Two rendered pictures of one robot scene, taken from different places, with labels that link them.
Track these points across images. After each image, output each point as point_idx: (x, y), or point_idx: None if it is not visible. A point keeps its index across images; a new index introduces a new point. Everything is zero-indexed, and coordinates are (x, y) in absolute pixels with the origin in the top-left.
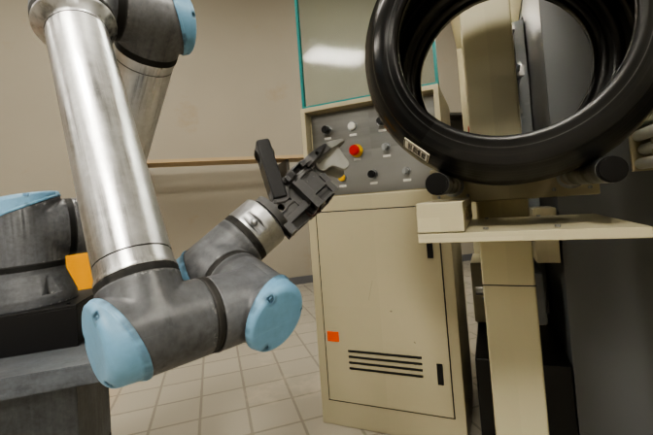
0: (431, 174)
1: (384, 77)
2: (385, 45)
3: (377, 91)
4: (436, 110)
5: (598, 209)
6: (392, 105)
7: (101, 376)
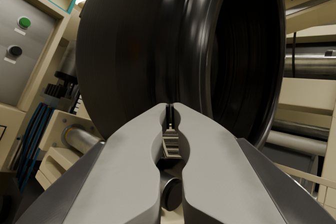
0: (176, 181)
1: (197, 21)
2: None
3: (173, 28)
4: (57, 36)
5: None
6: (187, 67)
7: None
